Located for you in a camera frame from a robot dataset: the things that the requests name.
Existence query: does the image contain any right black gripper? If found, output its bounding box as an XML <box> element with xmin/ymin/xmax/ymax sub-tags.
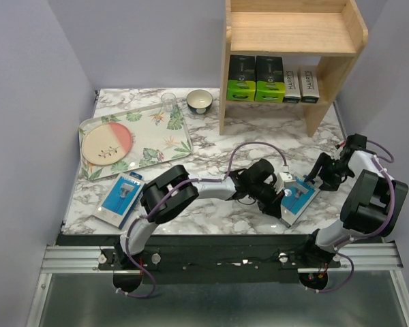
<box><xmin>303</xmin><ymin>152</ymin><xmax>353</xmax><ymax>193</ymax></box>

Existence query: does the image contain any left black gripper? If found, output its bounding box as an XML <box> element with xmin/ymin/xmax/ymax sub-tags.
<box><xmin>248</xmin><ymin>181</ymin><xmax>284</xmax><ymax>219</ymax></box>

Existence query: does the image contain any blue razor package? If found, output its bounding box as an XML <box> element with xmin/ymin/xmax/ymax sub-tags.
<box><xmin>280</xmin><ymin>174</ymin><xmax>320</xmax><ymax>228</ymax></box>
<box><xmin>91</xmin><ymin>172</ymin><xmax>145</xmax><ymax>230</ymax></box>

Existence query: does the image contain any white Harry's box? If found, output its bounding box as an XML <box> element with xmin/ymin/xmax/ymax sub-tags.
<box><xmin>299</xmin><ymin>65</ymin><xmax>320</xmax><ymax>104</ymax></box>
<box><xmin>283</xmin><ymin>68</ymin><xmax>301</xmax><ymax>104</ymax></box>

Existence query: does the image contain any black green Gillette box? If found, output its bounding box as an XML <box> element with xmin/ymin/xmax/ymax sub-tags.
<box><xmin>226</xmin><ymin>54</ymin><xmax>256</xmax><ymax>102</ymax></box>
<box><xmin>254</xmin><ymin>55</ymin><xmax>286</xmax><ymax>103</ymax></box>

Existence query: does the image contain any wooden two-tier shelf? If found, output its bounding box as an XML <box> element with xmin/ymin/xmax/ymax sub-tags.
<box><xmin>219</xmin><ymin>0</ymin><xmax>369</xmax><ymax>136</ymax></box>

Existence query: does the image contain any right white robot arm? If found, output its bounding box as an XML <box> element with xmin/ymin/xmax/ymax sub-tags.
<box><xmin>299</xmin><ymin>134</ymin><xmax>409</xmax><ymax>267</ymax></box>

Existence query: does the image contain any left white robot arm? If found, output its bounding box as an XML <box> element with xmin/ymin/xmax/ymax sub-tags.
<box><xmin>114</xmin><ymin>159</ymin><xmax>294</xmax><ymax>269</ymax></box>

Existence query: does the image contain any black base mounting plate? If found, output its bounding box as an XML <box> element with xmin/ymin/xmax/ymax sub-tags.
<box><xmin>54</xmin><ymin>233</ymin><xmax>382</xmax><ymax>285</ymax></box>

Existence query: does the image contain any dark ceramic bowl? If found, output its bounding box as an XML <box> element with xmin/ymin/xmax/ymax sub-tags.
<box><xmin>186</xmin><ymin>89</ymin><xmax>213</xmax><ymax>114</ymax></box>

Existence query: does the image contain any leaf-patterned tray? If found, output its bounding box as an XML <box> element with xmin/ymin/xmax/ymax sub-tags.
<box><xmin>78</xmin><ymin>104</ymin><xmax>192</xmax><ymax>181</ymax></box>

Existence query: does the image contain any clear plastic cup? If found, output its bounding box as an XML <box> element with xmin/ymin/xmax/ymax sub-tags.
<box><xmin>161</xmin><ymin>93</ymin><xmax>177</xmax><ymax>112</ymax></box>

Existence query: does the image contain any pink and cream plate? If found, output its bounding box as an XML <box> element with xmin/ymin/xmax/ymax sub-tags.
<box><xmin>80</xmin><ymin>122</ymin><xmax>133</xmax><ymax>166</ymax></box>

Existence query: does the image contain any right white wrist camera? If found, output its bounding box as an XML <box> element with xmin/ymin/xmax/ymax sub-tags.
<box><xmin>332</xmin><ymin>141</ymin><xmax>346</xmax><ymax>160</ymax></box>

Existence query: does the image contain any aluminium rail frame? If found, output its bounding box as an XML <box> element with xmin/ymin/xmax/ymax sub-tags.
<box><xmin>27</xmin><ymin>243</ymin><xmax>409</xmax><ymax>326</ymax></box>

